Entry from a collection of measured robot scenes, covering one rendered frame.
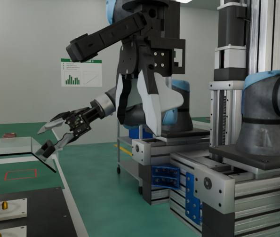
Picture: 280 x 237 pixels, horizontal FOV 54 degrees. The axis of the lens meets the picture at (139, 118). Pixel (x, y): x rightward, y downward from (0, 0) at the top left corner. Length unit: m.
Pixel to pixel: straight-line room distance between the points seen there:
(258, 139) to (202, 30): 6.89
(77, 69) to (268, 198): 5.69
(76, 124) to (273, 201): 0.63
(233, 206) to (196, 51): 6.79
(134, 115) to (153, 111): 0.64
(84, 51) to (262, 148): 0.59
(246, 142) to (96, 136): 5.70
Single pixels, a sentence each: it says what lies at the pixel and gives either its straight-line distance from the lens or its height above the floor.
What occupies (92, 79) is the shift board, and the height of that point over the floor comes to 1.47.
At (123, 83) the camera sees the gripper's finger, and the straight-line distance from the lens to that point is 0.45.
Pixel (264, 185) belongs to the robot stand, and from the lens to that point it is 0.83.
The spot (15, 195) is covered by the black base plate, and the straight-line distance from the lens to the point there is 1.32.
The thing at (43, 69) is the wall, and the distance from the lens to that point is 6.19.
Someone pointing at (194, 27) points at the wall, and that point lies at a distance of 7.51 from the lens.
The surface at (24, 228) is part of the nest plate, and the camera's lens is 1.00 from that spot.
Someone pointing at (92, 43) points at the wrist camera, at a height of 1.28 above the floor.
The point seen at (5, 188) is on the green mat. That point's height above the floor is 0.75.
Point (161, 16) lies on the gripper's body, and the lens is 0.44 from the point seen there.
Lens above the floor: 1.21
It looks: 6 degrees down
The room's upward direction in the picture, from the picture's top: straight up
